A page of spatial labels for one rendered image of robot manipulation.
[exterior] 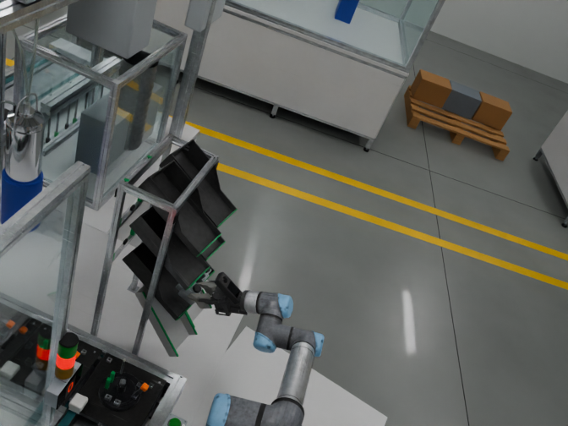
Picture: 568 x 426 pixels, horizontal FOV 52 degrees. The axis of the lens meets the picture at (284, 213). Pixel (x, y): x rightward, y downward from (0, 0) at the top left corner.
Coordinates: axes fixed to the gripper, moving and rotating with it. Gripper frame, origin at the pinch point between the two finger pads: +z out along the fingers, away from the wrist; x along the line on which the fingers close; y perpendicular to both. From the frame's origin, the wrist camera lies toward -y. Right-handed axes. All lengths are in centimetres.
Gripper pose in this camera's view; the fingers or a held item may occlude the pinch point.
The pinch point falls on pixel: (193, 289)
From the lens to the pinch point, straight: 204.1
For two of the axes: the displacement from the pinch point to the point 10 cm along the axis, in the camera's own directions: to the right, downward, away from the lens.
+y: 1.3, 8.0, 5.9
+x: 3.0, -5.9, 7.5
